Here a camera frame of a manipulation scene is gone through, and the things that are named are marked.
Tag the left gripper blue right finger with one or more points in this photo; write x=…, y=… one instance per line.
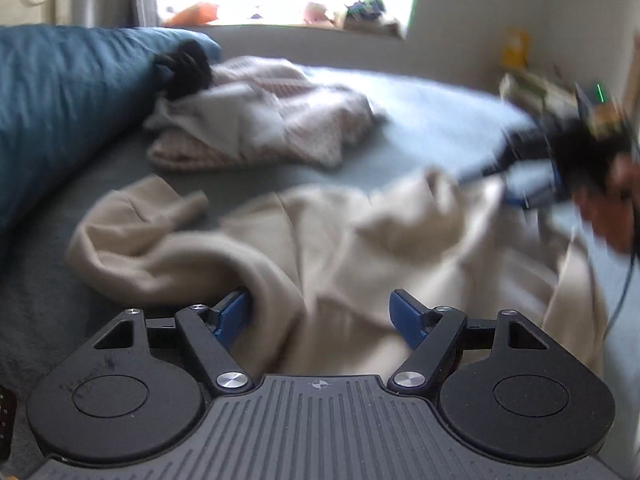
x=434, y=338

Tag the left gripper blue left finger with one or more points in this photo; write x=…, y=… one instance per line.
x=207, y=335

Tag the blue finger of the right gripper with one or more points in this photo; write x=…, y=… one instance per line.
x=503, y=160
x=533, y=184

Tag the cream hooded sweatshirt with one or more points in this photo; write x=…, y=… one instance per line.
x=321, y=263

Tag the person's right hand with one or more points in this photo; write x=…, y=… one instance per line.
x=611, y=215

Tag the white desk with drawers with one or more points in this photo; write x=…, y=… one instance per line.
x=538, y=95

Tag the grey bed blanket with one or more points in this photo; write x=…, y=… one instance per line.
x=103, y=388

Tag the yellow box on desk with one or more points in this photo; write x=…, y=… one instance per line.
x=515, y=50

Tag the pink white knitted garment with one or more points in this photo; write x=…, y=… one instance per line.
x=320, y=120

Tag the box with dark items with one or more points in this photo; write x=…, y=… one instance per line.
x=368, y=17

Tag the black device with lights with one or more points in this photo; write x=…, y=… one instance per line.
x=8, y=408

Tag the light grey shirt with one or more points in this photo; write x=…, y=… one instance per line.
x=234, y=119

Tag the pink pot on windowsill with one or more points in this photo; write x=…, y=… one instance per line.
x=315, y=15

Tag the black crumpled garment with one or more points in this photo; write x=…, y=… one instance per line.
x=189, y=71

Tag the teal blue duvet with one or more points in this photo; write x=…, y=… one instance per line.
x=65, y=92

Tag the orange bag on windowsill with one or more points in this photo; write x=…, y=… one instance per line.
x=197, y=15

